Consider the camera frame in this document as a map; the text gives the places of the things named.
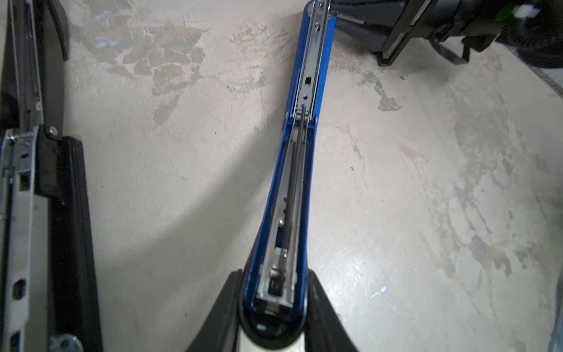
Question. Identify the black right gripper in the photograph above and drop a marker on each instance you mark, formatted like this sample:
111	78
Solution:
452	27

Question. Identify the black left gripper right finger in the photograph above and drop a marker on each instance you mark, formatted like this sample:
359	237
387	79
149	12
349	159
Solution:
323	330

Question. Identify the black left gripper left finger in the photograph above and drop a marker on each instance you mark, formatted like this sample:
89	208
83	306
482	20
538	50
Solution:
220	329

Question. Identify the blue stapler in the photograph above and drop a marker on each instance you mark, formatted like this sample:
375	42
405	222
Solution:
274	297

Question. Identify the black stapler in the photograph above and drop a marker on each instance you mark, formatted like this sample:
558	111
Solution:
49	297

